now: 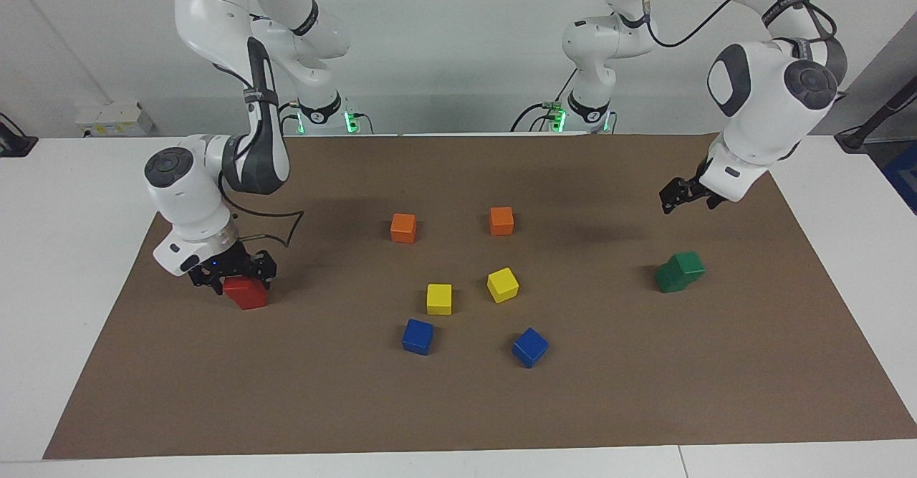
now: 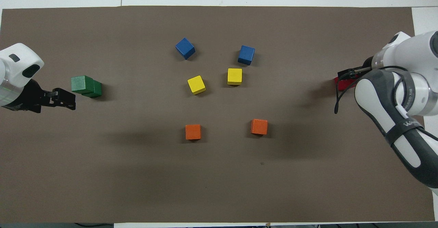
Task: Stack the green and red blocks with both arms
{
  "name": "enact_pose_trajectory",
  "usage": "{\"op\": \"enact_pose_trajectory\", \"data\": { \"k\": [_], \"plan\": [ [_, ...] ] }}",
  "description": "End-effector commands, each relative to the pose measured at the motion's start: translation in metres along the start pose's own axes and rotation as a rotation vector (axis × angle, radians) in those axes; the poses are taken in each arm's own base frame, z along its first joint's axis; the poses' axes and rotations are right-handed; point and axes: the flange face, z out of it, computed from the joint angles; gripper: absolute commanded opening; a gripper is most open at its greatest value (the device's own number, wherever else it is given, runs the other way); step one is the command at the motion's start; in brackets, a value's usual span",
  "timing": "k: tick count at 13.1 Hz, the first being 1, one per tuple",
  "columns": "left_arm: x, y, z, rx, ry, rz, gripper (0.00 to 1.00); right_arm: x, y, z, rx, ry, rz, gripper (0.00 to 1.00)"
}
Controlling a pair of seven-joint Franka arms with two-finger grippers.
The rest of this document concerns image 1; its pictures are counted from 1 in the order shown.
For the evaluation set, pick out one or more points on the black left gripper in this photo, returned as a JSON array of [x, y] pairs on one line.
[[696, 189]]

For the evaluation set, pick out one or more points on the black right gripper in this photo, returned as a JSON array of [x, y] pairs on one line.
[[226, 261]]

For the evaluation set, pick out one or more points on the green wooden block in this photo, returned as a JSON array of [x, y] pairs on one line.
[[668, 282], [689, 264]]

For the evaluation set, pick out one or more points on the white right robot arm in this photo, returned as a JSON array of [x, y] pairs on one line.
[[186, 198]]

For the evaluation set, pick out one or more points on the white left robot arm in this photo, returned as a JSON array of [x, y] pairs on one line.
[[759, 105]]

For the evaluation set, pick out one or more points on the black stand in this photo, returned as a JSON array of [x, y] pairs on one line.
[[856, 137]]

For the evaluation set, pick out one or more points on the orange wooden block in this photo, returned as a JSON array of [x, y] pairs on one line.
[[403, 228], [501, 221]]

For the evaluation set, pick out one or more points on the blue wooden block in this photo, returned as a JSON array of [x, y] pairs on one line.
[[418, 336], [530, 347]]

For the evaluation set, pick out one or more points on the white power strip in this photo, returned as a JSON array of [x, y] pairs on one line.
[[114, 116]]

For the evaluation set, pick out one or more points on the brown table mat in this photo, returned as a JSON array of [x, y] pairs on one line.
[[645, 392]]

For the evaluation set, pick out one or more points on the yellow wooden block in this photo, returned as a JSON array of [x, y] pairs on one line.
[[439, 299], [502, 284]]

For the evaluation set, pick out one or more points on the blue box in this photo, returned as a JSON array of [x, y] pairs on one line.
[[904, 177]]

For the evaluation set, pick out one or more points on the black device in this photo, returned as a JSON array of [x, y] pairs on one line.
[[14, 145]]

